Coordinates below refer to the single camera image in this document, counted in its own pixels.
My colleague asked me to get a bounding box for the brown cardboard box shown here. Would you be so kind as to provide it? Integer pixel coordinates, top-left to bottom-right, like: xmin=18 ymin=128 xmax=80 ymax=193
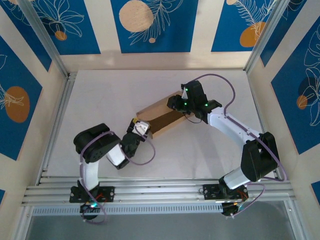
xmin=135 ymin=90 xmax=194 ymax=140

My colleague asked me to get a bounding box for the blue panel with beige circle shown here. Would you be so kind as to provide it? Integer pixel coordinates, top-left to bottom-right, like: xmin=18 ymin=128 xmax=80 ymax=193
xmin=110 ymin=0 xmax=200 ymax=54

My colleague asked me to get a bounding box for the blue panel with orange circle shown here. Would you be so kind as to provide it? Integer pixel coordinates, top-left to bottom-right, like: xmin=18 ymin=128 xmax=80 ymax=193
xmin=211 ymin=0 xmax=276 ymax=53
xmin=0 ymin=34 xmax=43 ymax=161
xmin=271 ymin=22 xmax=320 ymax=155

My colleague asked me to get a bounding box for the grey metal panel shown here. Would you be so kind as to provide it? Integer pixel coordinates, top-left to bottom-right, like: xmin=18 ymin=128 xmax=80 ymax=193
xmin=24 ymin=199 xmax=297 ymax=240

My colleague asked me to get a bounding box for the aluminium corner upright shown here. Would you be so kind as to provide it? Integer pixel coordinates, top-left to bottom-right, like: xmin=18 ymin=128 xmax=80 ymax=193
xmin=12 ymin=206 xmax=35 ymax=240
xmin=284 ymin=199 xmax=310 ymax=240

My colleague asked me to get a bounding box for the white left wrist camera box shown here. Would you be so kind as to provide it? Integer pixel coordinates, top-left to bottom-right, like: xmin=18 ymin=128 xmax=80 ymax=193
xmin=133 ymin=120 xmax=151 ymax=137

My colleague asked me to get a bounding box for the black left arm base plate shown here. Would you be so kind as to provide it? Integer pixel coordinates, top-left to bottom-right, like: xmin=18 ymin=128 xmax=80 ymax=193
xmin=69 ymin=186 xmax=116 ymax=203

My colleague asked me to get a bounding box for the aluminium frame cross rail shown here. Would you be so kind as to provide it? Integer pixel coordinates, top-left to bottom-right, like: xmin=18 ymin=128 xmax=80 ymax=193
xmin=21 ymin=177 xmax=297 ymax=207

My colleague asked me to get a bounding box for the aluminium side rail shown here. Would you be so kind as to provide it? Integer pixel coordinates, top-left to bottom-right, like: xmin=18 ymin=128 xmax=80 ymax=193
xmin=246 ymin=71 xmax=282 ymax=181
xmin=36 ymin=71 xmax=78 ymax=186

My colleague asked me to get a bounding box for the grey slotted cable duct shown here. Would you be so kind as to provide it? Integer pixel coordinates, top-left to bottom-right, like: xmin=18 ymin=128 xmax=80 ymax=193
xmin=31 ymin=202 xmax=225 ymax=216

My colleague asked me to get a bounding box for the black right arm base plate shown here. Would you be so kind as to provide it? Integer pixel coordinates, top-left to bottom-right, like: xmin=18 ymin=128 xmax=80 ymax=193
xmin=202 ymin=183 xmax=249 ymax=201

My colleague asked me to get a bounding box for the blue flower print wall panel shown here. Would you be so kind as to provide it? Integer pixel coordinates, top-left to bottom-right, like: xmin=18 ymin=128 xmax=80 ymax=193
xmin=31 ymin=0 xmax=102 ymax=56
xmin=0 ymin=0 xmax=53 ymax=73
xmin=259 ymin=0 xmax=320 ymax=68

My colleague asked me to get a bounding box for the aluminium frame post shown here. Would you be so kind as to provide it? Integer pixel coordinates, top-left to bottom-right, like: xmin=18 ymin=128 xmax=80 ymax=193
xmin=17 ymin=0 xmax=71 ymax=78
xmin=244 ymin=0 xmax=309 ymax=75

